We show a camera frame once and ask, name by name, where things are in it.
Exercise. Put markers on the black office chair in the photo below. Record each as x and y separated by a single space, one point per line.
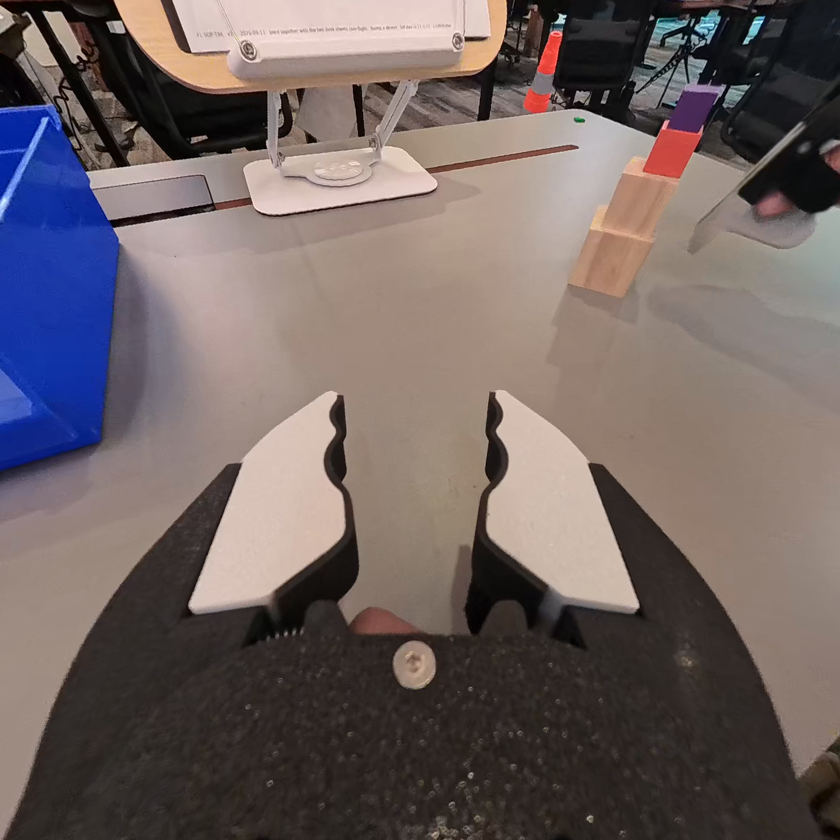
171 112
604 53
781 79

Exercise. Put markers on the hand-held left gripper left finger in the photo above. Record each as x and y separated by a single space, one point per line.
269 525

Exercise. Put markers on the orange striped traffic cone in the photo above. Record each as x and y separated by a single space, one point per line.
542 79

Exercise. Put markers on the large wooden cube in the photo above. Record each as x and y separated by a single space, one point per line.
607 263

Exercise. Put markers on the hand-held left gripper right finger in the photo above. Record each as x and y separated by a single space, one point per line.
562 525

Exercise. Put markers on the white folding stand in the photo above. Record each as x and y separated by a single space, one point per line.
341 184

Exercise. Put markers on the red wooden cube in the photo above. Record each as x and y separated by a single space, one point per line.
672 151

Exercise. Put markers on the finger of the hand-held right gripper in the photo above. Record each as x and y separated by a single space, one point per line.
735 210

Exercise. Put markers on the person's right hand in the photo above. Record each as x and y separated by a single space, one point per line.
777 205

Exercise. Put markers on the white instruction sheet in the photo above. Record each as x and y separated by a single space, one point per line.
328 13

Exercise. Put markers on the medium wooden cube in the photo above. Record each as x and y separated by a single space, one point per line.
641 200

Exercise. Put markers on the blue plastic bin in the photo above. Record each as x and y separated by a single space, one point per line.
53 302

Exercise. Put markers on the purple wooden cube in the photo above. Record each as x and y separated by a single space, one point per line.
696 109

